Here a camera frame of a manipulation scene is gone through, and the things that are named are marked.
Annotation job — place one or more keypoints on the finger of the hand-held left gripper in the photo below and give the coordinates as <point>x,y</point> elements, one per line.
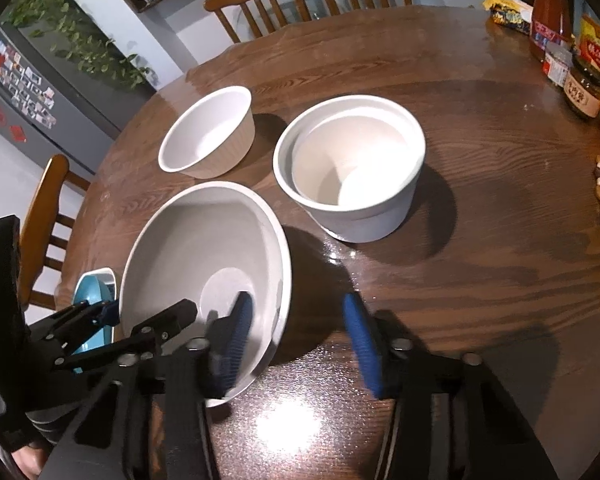
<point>80,314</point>
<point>165,317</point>

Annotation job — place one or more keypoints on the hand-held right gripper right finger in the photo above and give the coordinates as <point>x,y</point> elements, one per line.
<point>365,345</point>

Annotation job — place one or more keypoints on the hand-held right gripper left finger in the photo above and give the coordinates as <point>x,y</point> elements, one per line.
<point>232,340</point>

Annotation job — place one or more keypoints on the plain blue square plate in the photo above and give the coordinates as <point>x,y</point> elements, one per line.
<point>91,290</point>

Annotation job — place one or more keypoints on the large white bowl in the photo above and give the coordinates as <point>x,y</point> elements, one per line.
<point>195,240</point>

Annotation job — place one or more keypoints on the small white bowl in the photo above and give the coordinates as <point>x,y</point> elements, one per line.
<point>360,220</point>
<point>340,160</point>

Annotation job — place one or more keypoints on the ribbed white bowl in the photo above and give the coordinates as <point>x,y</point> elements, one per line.
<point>205,130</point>

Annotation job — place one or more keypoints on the person's left forearm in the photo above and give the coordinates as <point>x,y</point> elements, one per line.
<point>15,435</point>

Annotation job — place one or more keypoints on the grey refrigerator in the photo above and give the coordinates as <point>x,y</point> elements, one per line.
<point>70,105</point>

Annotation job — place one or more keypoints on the cluster of fridge photo magnets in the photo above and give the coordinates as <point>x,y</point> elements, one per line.
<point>27,85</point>

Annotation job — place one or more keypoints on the trailing ivy plant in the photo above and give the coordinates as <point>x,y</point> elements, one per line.
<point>80,45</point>

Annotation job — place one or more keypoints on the brown glass jar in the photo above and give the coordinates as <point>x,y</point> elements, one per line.
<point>585,92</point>

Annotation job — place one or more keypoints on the small white label jar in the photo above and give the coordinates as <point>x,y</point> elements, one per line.
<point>557,67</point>

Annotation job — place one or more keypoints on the yellow snack packet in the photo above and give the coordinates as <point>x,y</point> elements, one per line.
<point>507,17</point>

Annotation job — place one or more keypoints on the yellow label sauce bottle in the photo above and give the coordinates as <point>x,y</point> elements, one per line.
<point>595,45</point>

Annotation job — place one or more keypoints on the red sauce bottle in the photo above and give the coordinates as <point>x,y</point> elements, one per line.
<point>550,10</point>

